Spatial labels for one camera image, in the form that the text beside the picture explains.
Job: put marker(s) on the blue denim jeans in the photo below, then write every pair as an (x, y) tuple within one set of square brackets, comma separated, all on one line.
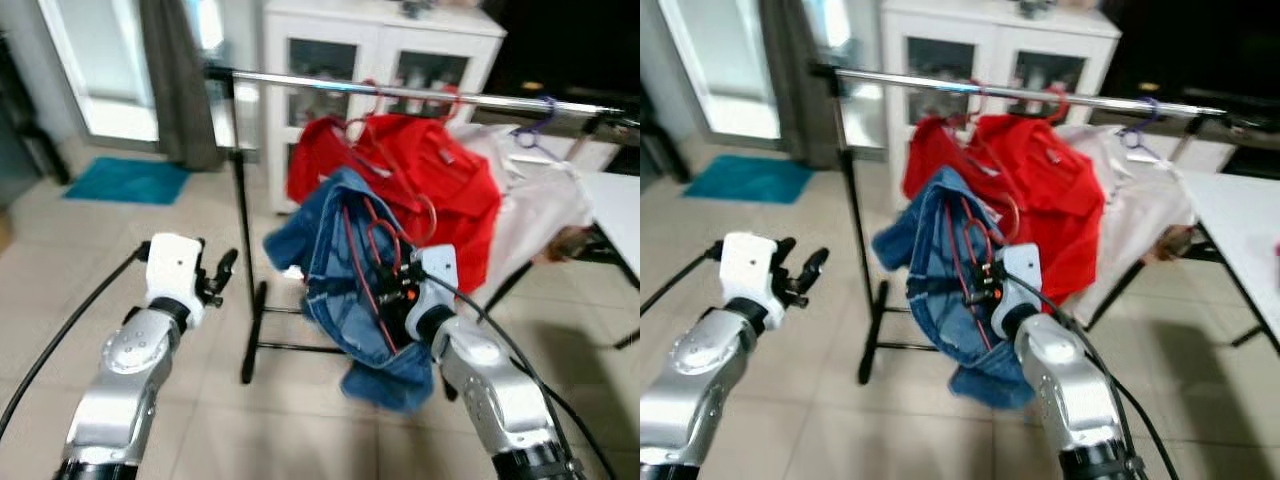
[(925, 255), (325, 255)]

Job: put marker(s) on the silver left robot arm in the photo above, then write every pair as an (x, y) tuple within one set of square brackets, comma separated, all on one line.
[(130, 370), (700, 385)]

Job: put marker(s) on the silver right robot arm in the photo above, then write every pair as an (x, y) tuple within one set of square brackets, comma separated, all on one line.
[(1070, 390), (490, 385)]

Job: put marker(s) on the purple hanger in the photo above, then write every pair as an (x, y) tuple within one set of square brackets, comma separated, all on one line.
[(1151, 108), (547, 106)]

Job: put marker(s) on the blue floor mat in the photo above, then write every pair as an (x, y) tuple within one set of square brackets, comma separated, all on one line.
[(750, 181), (125, 181)]

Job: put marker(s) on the red garment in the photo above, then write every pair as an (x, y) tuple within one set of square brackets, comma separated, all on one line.
[(1065, 180), (455, 170)]

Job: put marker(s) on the white pink garment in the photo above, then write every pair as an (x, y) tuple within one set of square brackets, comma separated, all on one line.
[(1140, 200), (540, 200)]

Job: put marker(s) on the white framed glass door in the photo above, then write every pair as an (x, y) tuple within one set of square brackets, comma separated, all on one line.
[(100, 70), (720, 70)]

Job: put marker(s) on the chrome clothes rack black stand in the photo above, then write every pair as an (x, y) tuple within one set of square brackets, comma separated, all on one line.
[(400, 93), (1000, 93)]

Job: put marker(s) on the white glass door cabinet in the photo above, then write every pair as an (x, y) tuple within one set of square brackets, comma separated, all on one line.
[(950, 25), (330, 25)]

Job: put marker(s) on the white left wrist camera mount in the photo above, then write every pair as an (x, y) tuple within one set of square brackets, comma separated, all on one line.
[(748, 275), (172, 275)]

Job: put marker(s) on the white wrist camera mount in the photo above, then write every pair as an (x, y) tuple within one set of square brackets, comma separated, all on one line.
[(172, 275), (1018, 275), (748, 275), (438, 275)]

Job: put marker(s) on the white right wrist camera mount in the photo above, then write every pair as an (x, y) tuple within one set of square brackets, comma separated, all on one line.
[(1018, 275), (438, 275)]

